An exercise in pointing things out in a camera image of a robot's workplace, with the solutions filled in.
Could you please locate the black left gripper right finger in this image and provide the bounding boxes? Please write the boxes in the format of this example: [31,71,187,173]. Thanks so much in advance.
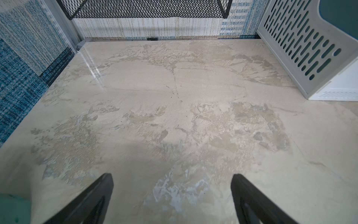
[231,174,297,224]

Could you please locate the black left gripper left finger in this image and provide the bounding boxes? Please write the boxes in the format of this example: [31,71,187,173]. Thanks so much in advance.
[45,173,114,224]

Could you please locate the white perforated file organizer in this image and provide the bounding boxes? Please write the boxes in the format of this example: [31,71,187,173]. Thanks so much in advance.
[257,0,358,101]

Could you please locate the black wire mesh shelf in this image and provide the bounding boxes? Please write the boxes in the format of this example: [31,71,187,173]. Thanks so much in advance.
[57,0,232,20]

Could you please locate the green spray bottle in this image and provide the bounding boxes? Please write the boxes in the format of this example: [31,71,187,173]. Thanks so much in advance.
[1,193,31,224]

